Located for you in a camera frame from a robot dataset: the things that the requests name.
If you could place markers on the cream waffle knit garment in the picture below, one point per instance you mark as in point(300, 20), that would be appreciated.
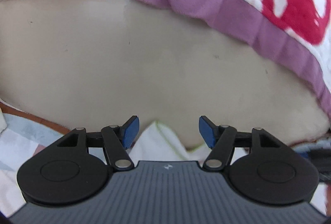
point(160, 143)

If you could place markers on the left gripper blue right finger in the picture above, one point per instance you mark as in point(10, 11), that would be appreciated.
point(221, 140)

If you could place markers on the beige bed base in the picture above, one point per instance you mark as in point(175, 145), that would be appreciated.
point(91, 63)

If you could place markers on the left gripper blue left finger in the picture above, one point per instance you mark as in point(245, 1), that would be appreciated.
point(117, 140)

